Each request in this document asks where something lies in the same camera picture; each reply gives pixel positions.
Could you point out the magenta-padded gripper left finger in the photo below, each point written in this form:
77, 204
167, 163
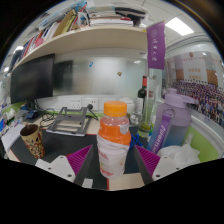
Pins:
60, 166

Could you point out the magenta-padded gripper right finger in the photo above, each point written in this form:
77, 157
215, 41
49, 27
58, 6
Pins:
163, 166

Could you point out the large lilac water bottle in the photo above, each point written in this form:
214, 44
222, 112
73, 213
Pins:
173, 128

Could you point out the white crumpled plastic bag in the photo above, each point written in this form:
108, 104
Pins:
181, 155

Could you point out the black desk mat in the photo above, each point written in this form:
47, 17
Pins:
63, 145

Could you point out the patterned brown cup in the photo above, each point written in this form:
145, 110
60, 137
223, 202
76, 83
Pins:
33, 141

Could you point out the grey laptop stand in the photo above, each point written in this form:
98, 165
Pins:
68, 123

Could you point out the tall clear glass bottle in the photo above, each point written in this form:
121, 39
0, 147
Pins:
146, 116

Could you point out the orange-capped drink bottle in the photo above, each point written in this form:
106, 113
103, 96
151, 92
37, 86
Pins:
113, 146

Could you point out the white round jar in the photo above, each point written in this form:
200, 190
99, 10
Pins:
128, 106

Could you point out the dark wine bottle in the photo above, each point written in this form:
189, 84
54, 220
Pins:
142, 95

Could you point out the black computer monitor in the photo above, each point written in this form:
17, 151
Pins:
31, 78

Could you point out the purple hanging flag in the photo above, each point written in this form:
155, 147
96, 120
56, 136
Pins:
156, 45

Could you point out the rectangular ceiling light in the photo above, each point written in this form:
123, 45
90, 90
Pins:
179, 26

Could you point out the white wall power outlet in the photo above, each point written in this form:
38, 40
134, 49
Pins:
83, 103

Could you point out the group photo wall poster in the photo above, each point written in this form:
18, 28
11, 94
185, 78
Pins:
200, 86

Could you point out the wall shelf with books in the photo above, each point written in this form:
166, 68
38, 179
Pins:
83, 31

